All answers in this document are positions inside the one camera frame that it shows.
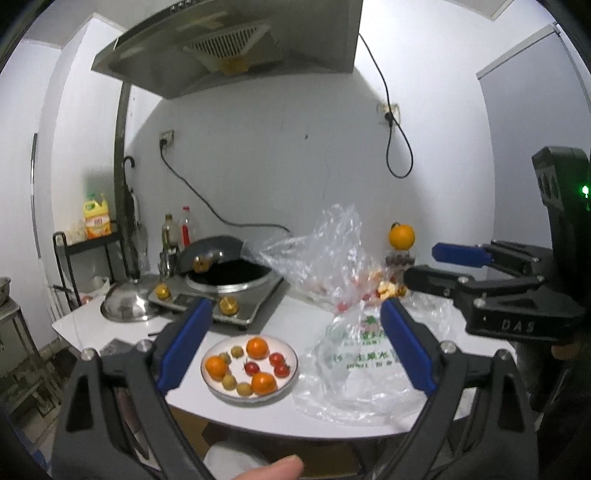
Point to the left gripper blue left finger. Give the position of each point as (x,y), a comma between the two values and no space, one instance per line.
(149,370)

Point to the operator thumb tip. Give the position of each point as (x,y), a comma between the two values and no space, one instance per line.
(288,468)

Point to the longan fruit right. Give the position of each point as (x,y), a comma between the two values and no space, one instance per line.
(244,389)

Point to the orange mandarin top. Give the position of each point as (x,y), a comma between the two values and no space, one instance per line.
(257,348)

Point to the red cherry tomato left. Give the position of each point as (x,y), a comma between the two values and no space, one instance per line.
(251,368)

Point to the red cherry tomato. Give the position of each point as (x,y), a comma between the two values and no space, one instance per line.
(251,368)
(281,370)
(276,359)

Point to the large orange on jar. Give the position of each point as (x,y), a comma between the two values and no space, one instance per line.
(402,236)

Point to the steel range hood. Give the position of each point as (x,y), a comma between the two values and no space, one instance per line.
(192,46)

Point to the red cherry tomato right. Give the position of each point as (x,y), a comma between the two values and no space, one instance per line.
(281,370)

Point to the steel pot lid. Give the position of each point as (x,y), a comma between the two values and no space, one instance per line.
(127,302)

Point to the orange mandarin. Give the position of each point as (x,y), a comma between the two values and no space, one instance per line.
(263,384)
(216,368)
(257,348)

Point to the clear container of grapes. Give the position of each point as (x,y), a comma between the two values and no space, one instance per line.
(397,263)

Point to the flat printed plastic bag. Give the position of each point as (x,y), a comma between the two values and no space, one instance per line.
(353,376)

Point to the white wall socket left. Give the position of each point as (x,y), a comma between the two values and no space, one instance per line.
(166,138)

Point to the yellow detergent bottle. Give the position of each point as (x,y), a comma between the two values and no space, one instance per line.
(97,217)

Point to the upright clear plastic bag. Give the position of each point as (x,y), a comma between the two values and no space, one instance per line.
(329,266)

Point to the black umbrella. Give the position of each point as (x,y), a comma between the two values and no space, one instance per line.
(128,219)

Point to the black wok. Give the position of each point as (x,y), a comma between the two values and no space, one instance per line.
(200,255)

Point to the dark oil bottle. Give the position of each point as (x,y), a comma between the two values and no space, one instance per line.
(170,235)

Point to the orange peel scraps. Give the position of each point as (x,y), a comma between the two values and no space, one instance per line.
(388,289)

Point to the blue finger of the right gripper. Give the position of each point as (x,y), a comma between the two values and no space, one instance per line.
(461,254)
(449,284)

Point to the white ceramic plate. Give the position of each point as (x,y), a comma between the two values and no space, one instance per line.
(236,368)

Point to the longan fruit upper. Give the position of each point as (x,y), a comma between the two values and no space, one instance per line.
(225,357)

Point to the red-capped sauce bottle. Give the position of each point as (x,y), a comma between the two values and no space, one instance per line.
(186,228)

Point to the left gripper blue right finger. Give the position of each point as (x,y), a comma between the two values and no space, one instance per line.
(439,375)

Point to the white wall socket right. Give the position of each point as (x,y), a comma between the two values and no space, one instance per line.
(389,113)

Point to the steel induction cooker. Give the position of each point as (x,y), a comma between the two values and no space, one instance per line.
(238,289)

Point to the green-brown longan fruit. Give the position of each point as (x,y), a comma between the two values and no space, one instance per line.
(236,352)

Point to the red cherry tomato middle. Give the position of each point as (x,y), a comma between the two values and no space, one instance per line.
(276,359)

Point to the longan fruit front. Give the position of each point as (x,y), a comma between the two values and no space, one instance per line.
(229,382)

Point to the white wall socket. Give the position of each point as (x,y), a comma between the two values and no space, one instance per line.
(166,138)
(389,113)

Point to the black metal rack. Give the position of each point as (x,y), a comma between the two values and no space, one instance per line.
(78,263)

